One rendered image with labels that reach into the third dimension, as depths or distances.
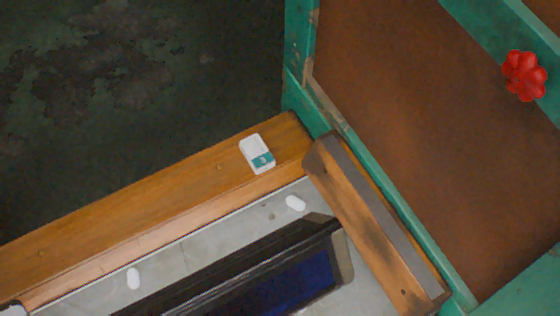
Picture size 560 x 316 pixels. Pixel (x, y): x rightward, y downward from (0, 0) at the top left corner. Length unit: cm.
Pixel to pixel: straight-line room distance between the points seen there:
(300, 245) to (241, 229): 41
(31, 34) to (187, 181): 151
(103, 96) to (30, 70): 33
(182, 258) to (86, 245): 15
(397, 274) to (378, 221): 8
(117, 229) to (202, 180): 16
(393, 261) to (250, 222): 25
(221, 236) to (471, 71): 50
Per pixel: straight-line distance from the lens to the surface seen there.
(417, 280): 77
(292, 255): 49
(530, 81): 45
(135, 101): 198
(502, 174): 59
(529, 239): 61
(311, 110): 91
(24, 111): 209
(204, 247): 89
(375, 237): 79
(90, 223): 92
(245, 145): 91
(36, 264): 92
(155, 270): 89
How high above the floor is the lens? 157
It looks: 60 degrees down
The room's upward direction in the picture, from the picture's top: 1 degrees clockwise
